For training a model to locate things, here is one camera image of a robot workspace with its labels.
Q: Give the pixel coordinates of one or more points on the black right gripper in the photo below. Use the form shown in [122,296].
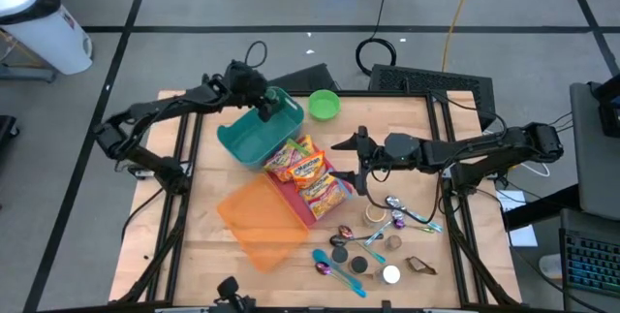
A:
[375,158]

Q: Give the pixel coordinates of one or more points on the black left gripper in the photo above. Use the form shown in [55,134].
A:
[254,90]

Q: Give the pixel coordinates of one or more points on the green lid spice jar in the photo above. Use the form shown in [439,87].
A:
[273,96]

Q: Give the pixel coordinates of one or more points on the small brown lid jar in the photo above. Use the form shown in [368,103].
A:
[393,242]

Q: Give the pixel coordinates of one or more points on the purple label spice jar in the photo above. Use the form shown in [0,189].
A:
[339,255]

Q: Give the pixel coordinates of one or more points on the orange spice jar black lid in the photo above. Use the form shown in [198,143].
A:
[359,264]

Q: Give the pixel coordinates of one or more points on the white lid spice jar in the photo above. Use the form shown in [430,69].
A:
[390,274]

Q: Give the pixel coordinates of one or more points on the brown snack pouch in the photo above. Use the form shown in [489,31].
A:
[420,265]

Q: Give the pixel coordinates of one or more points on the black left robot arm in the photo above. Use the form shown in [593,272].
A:
[160,109]

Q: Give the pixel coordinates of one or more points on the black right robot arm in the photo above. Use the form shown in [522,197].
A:
[484,150]

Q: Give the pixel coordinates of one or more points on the dark grey flat case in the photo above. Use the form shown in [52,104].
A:
[300,80]

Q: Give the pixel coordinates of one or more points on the shrimp flavor ramen packet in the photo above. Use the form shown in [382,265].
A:
[281,160]

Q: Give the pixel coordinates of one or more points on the yellow ramen noodle packet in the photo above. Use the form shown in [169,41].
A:
[306,143]

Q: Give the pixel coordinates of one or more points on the beef flavor ramen packet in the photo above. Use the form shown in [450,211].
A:
[324,197]

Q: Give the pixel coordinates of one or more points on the chicken flavor ramen packet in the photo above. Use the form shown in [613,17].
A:
[306,170]

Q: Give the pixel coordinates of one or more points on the green plastic bowl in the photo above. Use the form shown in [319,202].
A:
[323,105]

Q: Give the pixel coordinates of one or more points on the pink iridescent metal spoon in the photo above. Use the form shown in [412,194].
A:
[345,231]

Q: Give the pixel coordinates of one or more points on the small purple iridescent spoon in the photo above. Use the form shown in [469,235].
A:
[399,224]

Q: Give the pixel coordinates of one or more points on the pink translucent plastic bin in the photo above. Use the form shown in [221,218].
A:
[290,201]

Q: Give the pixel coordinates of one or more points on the teal plastic spoon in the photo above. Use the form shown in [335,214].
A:
[334,267]

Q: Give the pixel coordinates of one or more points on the orange translucent plastic bin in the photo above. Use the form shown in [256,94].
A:
[261,226]

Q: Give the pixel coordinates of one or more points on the large purple iridescent spoon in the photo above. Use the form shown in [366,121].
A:
[323,268]

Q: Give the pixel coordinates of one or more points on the white paper sheet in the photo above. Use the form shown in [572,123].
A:
[523,238]

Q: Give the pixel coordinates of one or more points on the black desk leg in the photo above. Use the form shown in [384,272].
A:
[537,209]

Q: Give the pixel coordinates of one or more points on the white computer mouse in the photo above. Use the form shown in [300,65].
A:
[549,265]

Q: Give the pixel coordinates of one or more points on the grey metal stand foot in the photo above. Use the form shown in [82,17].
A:
[24,73]

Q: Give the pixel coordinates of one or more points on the white trash can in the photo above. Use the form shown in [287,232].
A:
[34,17]

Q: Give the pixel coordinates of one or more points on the black computer keyboard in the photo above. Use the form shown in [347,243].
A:
[593,264]

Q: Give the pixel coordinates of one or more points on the black electronic device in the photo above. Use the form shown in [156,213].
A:
[609,107]

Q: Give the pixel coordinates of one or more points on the black aluminium table frame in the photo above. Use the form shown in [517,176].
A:
[387,93]

